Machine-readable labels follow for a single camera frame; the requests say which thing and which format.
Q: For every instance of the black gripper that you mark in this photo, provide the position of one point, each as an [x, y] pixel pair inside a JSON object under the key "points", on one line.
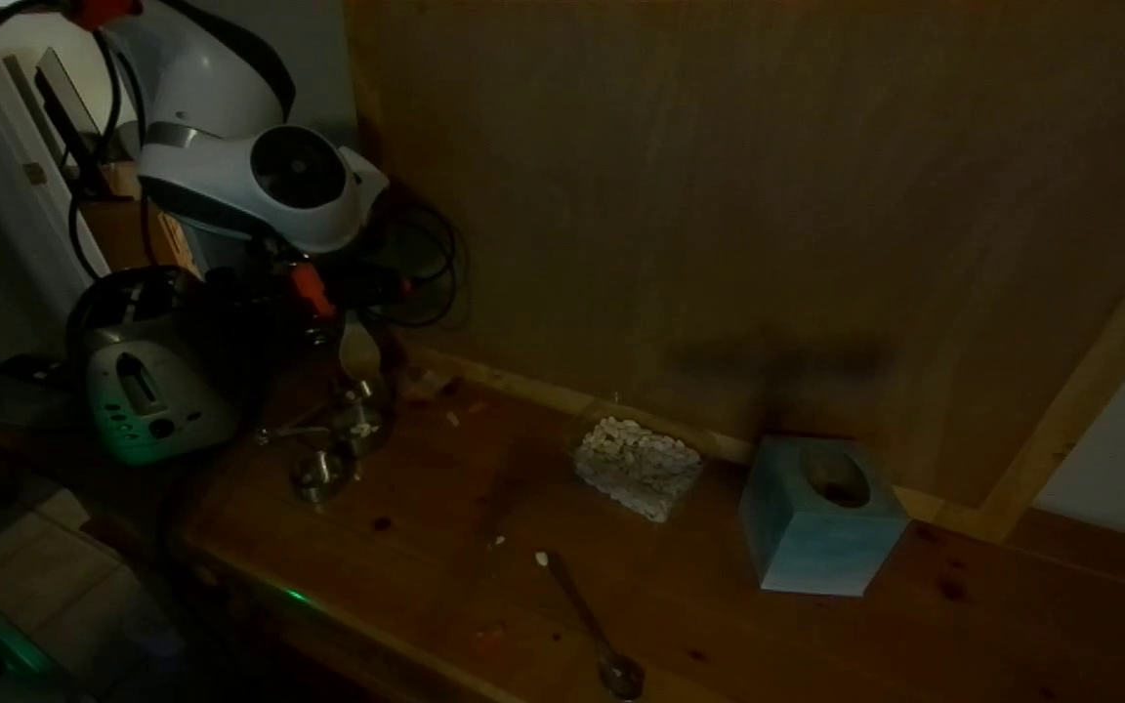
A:
{"points": [[391, 268]]}

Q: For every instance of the wooden spoon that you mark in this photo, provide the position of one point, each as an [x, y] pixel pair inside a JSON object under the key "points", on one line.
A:
{"points": [[357, 356]]}

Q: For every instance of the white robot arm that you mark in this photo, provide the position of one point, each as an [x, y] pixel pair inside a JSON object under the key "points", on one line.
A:
{"points": [[237, 171]]}

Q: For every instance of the small glass cup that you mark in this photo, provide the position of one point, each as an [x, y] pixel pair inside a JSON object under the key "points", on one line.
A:
{"points": [[327, 474]]}

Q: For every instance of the long metal spoon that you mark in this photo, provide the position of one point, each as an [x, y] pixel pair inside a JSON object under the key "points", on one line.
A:
{"points": [[589, 617]]}

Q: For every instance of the small white crumb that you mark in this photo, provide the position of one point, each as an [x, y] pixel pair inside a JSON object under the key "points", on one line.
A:
{"points": [[497, 538]]}

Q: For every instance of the white speckled sponge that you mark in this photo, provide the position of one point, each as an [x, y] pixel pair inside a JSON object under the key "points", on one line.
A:
{"points": [[638, 469]]}

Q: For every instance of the large wooden board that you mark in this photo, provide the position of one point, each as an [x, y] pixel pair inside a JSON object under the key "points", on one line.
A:
{"points": [[783, 196]]}

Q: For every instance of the blue tissue box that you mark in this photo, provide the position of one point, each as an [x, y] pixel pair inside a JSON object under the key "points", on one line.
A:
{"points": [[818, 528]]}

